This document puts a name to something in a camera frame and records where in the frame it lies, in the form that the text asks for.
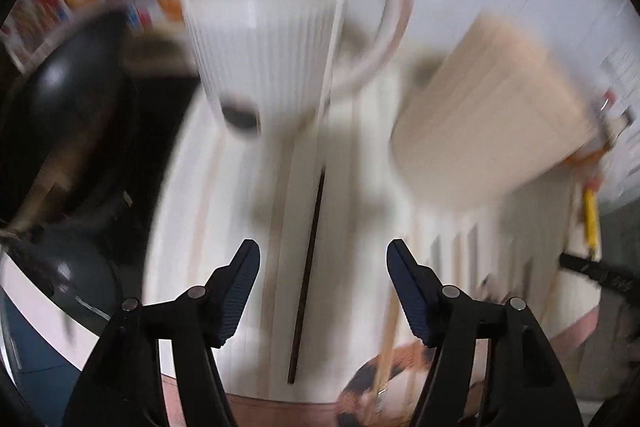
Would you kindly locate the black frying pan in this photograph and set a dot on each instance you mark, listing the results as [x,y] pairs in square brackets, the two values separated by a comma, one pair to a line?
[56,116]

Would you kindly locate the beige utensil holder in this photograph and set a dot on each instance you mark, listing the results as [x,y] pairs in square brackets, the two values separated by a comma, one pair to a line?
[497,113]

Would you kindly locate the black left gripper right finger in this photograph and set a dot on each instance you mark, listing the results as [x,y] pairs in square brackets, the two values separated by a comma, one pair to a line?
[525,384]

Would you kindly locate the yellow utility knife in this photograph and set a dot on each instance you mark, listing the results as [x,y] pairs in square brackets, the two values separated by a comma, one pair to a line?
[589,200]

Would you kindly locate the blue cabinet front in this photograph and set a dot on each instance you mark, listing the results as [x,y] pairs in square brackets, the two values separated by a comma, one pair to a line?
[44,378]

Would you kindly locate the striped cat print mat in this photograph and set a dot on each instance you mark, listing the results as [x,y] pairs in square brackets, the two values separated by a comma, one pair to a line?
[358,360]

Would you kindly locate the dark chopstick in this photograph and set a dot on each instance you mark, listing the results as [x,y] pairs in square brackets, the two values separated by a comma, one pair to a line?
[304,286]

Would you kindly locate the white pink electric kettle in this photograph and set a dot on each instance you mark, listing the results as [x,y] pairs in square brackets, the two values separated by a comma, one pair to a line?
[268,67]

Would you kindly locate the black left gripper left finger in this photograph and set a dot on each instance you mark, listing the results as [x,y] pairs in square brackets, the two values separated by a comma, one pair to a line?
[121,385]

